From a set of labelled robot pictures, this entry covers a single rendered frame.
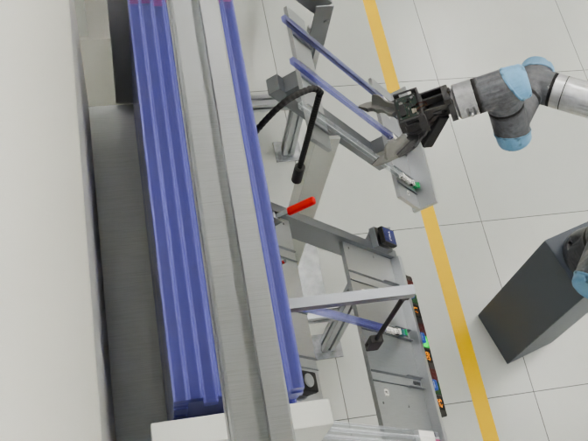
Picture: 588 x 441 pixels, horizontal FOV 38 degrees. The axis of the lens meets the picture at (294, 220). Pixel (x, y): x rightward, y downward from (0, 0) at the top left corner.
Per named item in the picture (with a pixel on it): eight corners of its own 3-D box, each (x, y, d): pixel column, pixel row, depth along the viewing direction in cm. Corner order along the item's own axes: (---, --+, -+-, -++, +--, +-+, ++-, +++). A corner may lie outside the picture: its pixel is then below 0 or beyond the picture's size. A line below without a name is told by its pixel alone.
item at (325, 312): (401, 331, 185) (406, 328, 184) (402, 337, 184) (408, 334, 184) (245, 290, 148) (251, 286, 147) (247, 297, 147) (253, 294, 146)
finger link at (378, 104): (358, 84, 180) (396, 94, 176) (365, 98, 186) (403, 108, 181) (352, 96, 180) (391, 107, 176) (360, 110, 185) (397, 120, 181)
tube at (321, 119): (413, 185, 206) (417, 183, 205) (415, 189, 205) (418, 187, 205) (297, 103, 166) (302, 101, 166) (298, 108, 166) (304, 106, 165)
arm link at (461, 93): (472, 90, 179) (482, 122, 175) (451, 97, 180) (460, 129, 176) (466, 72, 172) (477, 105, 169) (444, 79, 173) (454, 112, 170)
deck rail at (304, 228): (374, 260, 200) (395, 250, 196) (375, 268, 199) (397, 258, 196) (144, 177, 147) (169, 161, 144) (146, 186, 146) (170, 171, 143)
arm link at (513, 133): (543, 120, 184) (535, 81, 177) (526, 157, 179) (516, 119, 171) (509, 117, 189) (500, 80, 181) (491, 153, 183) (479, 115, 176)
